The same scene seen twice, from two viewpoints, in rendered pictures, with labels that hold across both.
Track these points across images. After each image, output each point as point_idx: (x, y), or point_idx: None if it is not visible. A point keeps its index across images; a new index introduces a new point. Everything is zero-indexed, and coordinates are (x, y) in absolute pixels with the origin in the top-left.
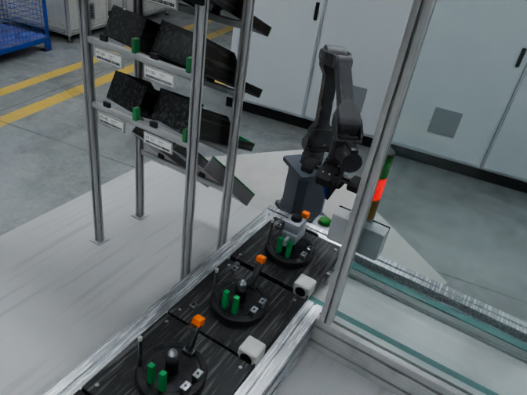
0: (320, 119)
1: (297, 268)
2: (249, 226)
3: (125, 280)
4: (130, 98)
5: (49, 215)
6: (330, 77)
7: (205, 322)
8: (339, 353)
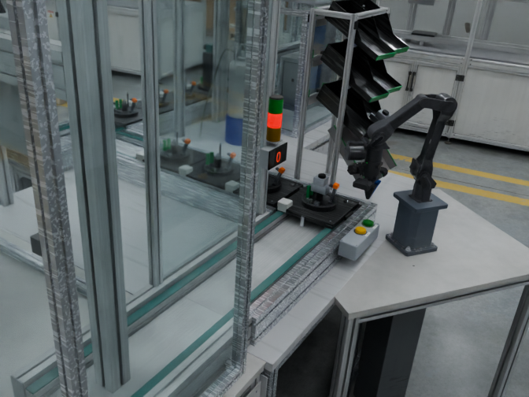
0: (421, 152)
1: (301, 204)
2: (344, 194)
3: None
4: None
5: (342, 160)
6: (434, 118)
7: None
8: None
